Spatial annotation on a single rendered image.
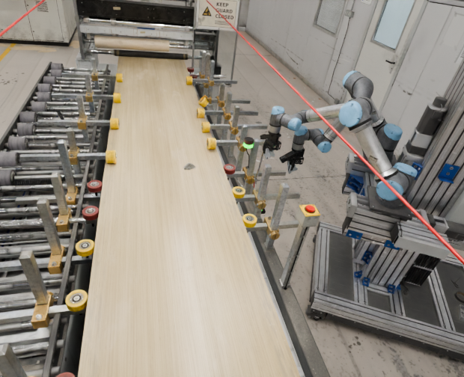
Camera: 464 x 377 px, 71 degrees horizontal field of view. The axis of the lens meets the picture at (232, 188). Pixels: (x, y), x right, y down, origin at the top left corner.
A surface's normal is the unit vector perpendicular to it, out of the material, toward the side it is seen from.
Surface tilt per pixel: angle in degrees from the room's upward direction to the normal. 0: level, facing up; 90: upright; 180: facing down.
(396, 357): 0
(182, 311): 0
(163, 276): 0
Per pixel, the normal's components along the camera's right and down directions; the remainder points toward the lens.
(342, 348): 0.12, -0.79
